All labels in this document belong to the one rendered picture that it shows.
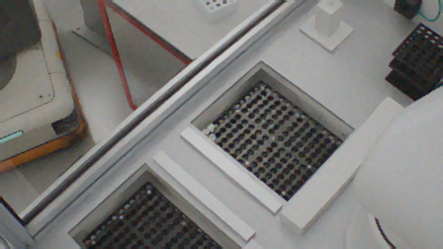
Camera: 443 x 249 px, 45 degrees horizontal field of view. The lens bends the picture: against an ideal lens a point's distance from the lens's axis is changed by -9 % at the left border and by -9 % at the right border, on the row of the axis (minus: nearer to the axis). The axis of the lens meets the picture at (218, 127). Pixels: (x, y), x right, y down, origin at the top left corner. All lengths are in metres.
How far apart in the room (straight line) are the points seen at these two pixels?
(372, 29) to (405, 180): 0.84
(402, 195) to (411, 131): 0.05
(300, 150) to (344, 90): 0.15
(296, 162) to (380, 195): 0.69
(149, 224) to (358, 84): 0.49
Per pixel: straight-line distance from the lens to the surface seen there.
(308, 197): 0.98
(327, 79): 1.15
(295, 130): 1.13
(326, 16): 1.16
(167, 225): 1.05
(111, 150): 1.03
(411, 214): 0.44
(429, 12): 1.25
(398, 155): 0.43
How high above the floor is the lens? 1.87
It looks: 59 degrees down
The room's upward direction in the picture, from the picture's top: 6 degrees counter-clockwise
